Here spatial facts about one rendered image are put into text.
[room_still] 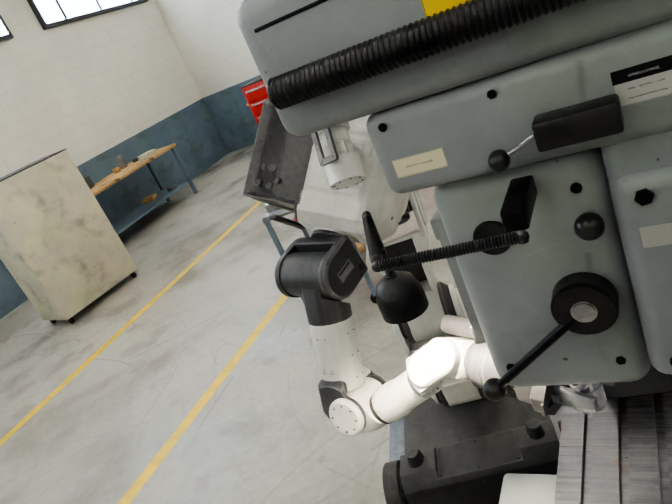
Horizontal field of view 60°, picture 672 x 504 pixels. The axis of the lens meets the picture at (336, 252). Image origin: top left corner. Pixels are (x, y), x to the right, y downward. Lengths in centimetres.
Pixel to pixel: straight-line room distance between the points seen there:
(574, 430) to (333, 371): 50
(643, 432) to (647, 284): 63
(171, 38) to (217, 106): 150
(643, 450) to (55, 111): 939
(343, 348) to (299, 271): 17
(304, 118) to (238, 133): 1152
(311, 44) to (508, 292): 37
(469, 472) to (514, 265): 113
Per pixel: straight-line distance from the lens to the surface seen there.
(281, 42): 66
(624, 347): 77
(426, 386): 104
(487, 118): 62
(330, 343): 114
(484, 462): 179
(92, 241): 690
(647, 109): 61
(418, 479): 180
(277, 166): 117
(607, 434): 129
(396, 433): 228
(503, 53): 59
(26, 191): 667
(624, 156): 64
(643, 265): 68
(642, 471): 122
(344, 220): 111
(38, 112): 978
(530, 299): 74
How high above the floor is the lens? 185
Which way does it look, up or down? 22 degrees down
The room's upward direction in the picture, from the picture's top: 24 degrees counter-clockwise
